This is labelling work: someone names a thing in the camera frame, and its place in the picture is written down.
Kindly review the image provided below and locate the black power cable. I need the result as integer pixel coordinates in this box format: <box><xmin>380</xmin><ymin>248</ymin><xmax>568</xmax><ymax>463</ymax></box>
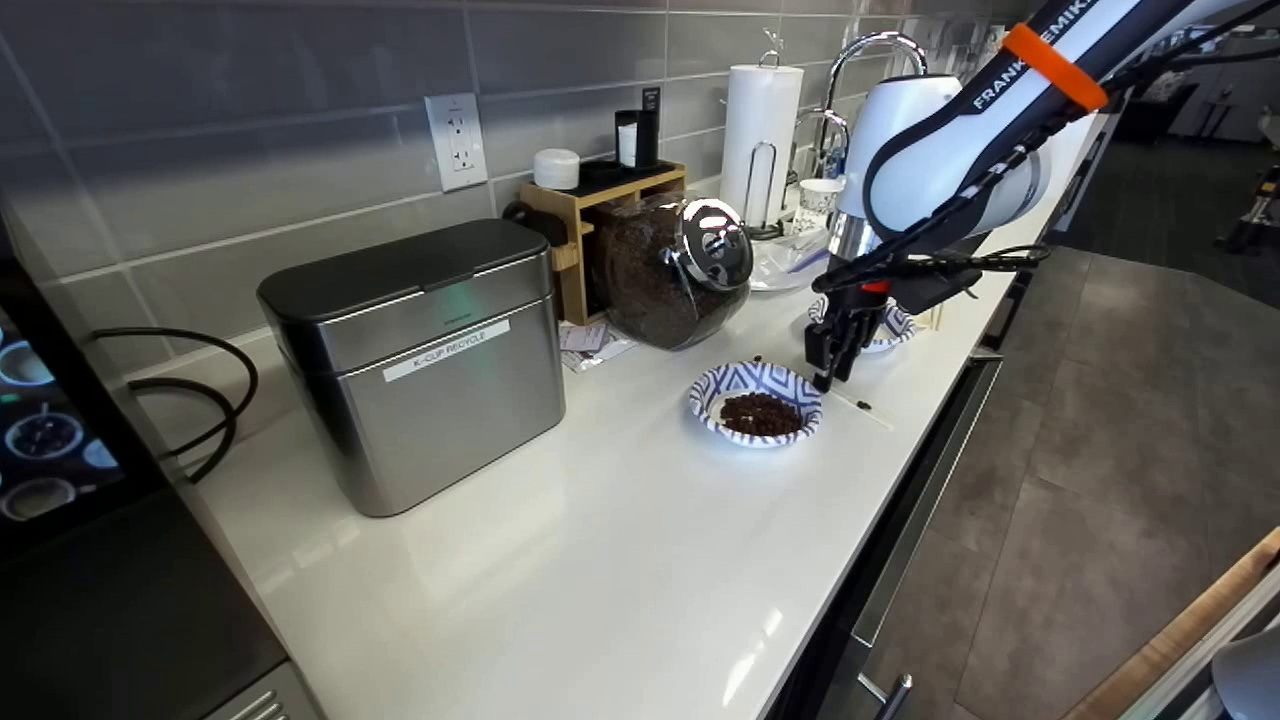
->
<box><xmin>83</xmin><ymin>325</ymin><xmax>265</xmax><ymax>488</ymax></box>

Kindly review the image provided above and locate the stainless steel bin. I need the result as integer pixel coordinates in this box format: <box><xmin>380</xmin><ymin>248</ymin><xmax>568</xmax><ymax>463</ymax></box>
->
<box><xmin>258</xmin><ymin>216</ymin><xmax>573</xmax><ymax>518</ymax></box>

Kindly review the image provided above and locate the small white packet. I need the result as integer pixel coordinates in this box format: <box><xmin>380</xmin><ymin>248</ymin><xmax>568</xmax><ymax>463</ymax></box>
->
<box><xmin>556</xmin><ymin>315</ymin><xmax>627</xmax><ymax>372</ymax></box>

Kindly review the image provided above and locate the short metal drawer handle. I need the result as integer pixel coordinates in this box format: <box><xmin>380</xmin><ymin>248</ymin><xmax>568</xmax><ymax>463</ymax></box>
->
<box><xmin>854</xmin><ymin>667</ymin><xmax>924</xmax><ymax>720</ymax></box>

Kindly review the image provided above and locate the wooden counter rack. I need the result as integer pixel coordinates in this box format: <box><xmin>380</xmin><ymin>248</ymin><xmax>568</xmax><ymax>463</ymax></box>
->
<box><xmin>516</xmin><ymin>155</ymin><xmax>693</xmax><ymax>328</ymax></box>

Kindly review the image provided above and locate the coffee bean pile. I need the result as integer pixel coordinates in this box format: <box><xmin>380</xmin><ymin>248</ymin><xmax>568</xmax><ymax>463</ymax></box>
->
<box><xmin>715</xmin><ymin>386</ymin><xmax>814</xmax><ymax>440</ymax></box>

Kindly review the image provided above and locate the white oval serving dish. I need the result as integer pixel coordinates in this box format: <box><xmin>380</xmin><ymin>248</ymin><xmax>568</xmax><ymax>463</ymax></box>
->
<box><xmin>744</xmin><ymin>216</ymin><xmax>838</xmax><ymax>297</ymax></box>

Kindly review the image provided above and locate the dark base cabinet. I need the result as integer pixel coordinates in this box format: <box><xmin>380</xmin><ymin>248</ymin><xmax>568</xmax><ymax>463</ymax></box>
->
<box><xmin>766</xmin><ymin>284</ymin><xmax>1018</xmax><ymax>720</ymax></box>

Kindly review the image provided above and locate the wooden board edge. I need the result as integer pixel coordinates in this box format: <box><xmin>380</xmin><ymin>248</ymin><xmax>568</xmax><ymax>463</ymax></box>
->
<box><xmin>1066</xmin><ymin>523</ymin><xmax>1280</xmax><ymax>720</ymax></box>

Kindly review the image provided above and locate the black monitor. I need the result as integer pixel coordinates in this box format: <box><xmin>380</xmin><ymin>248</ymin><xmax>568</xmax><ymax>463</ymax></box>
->
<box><xmin>0</xmin><ymin>211</ymin><xmax>177</xmax><ymax>552</ymax></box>

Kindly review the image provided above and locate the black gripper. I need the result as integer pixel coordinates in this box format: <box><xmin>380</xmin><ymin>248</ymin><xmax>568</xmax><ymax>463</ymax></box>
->
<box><xmin>801</xmin><ymin>271</ymin><xmax>892</xmax><ymax>395</ymax></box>

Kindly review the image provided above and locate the white wall outlet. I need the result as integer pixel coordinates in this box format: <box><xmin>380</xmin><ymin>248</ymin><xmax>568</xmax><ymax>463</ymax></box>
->
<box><xmin>420</xmin><ymin>89</ymin><xmax>492</xmax><ymax>194</ymax></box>

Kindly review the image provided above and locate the grey round object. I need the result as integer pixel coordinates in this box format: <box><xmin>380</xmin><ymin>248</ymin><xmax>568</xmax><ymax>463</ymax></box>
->
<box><xmin>1208</xmin><ymin>623</ymin><xmax>1280</xmax><ymax>720</ymax></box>

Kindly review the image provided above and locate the orange arm strap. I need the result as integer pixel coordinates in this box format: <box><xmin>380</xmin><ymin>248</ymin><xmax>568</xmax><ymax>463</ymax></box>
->
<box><xmin>1000</xmin><ymin>21</ymin><xmax>1112</xmax><ymax>115</ymax></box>

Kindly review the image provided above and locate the small white round container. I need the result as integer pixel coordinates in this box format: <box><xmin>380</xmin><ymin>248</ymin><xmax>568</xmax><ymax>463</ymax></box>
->
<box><xmin>533</xmin><ymin>144</ymin><xmax>585</xmax><ymax>194</ymax></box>

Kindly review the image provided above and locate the black bottle white label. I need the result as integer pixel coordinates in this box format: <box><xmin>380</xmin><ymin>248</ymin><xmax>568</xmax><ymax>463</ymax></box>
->
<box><xmin>611</xmin><ymin>106</ymin><xmax>646</xmax><ymax>173</ymax></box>

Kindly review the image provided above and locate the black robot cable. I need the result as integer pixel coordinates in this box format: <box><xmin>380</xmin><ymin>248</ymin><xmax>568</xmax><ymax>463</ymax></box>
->
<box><xmin>803</xmin><ymin>0</ymin><xmax>1280</xmax><ymax>290</ymax></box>

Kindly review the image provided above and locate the long metal drawer handle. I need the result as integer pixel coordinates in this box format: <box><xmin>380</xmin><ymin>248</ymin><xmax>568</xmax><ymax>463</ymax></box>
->
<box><xmin>854</xmin><ymin>356</ymin><xmax>1009</xmax><ymax>657</ymax></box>

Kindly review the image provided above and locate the dark grey appliance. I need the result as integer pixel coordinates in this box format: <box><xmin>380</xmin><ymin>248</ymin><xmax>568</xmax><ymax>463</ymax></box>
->
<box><xmin>0</xmin><ymin>485</ymin><xmax>332</xmax><ymax>720</ymax></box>

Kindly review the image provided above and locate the tall chrome faucet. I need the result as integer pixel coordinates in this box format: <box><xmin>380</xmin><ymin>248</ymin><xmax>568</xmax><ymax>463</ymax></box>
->
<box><xmin>814</xmin><ymin>28</ymin><xmax>933</xmax><ymax>144</ymax></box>

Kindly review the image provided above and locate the white paper towel roll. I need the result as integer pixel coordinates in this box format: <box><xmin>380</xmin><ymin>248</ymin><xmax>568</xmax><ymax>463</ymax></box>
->
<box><xmin>715</xmin><ymin>61</ymin><xmax>810</xmax><ymax>230</ymax></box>

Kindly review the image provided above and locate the white mug black swirl pattern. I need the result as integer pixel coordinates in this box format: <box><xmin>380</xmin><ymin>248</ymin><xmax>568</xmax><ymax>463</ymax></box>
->
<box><xmin>796</xmin><ymin>176</ymin><xmax>847</xmax><ymax>220</ymax></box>

